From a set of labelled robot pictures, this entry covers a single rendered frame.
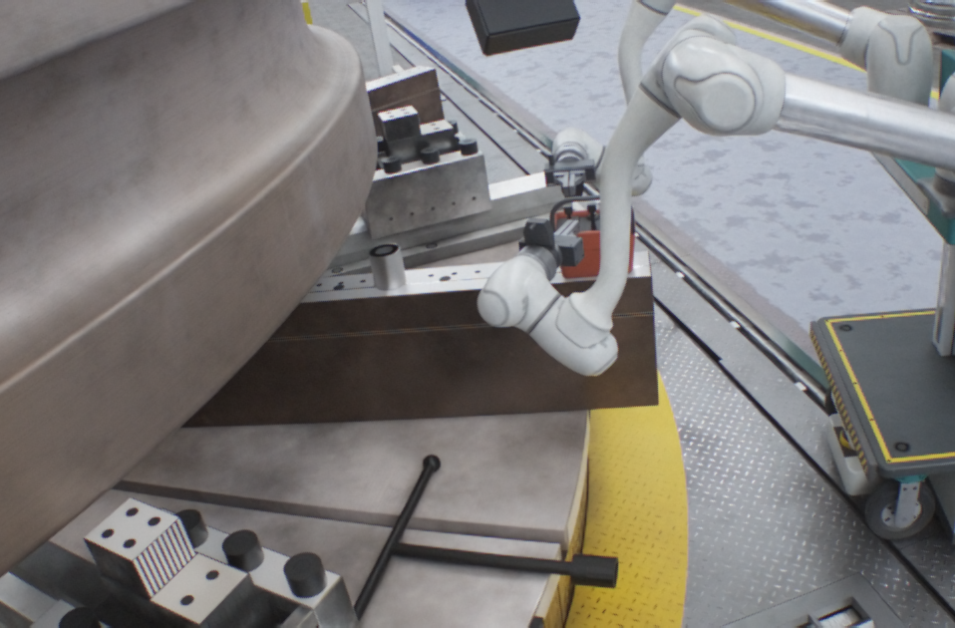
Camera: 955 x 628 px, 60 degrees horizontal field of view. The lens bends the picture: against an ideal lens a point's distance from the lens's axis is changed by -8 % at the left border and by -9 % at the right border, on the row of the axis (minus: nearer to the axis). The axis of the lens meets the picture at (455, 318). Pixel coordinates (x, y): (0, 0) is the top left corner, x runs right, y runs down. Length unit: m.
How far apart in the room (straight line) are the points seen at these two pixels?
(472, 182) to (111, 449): 1.97
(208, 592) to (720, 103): 1.07
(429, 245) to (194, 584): 2.07
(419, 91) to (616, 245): 2.83
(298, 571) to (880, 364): 1.65
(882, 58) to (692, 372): 1.28
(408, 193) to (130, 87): 1.60
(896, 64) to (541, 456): 1.28
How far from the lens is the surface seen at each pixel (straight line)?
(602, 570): 1.86
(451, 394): 2.35
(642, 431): 2.78
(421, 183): 3.11
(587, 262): 2.14
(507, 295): 1.71
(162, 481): 2.49
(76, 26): 1.43
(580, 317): 1.72
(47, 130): 1.55
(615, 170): 1.67
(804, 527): 2.46
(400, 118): 3.16
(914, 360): 2.54
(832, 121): 1.53
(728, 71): 1.41
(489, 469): 2.20
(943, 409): 2.37
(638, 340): 2.23
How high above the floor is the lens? 1.68
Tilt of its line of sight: 29 degrees down
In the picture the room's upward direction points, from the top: 10 degrees counter-clockwise
